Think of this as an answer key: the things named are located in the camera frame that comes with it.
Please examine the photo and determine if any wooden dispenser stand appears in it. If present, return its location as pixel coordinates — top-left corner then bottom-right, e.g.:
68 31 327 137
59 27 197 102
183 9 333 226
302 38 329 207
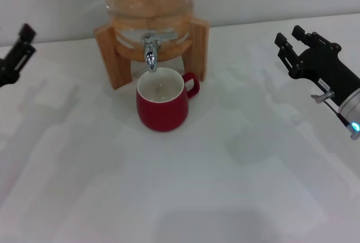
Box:
93 17 210 91

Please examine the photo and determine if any thin cable with metal plugs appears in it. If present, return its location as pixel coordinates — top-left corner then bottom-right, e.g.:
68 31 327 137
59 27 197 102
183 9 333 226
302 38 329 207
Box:
310 90 360 140

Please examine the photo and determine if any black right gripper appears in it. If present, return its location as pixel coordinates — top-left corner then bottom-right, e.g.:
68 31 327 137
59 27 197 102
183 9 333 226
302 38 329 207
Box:
274 25 360 106

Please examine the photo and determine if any red ceramic cup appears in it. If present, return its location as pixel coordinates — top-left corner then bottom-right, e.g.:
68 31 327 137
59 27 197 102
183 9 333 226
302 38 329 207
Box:
136 67 201 133

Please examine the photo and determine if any chrome faucet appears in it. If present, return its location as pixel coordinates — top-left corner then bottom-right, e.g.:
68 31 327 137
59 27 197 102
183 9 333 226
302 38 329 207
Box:
140 33 161 73

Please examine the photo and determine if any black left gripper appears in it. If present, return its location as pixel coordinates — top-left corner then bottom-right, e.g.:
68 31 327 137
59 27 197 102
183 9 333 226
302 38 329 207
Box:
0 23 38 88

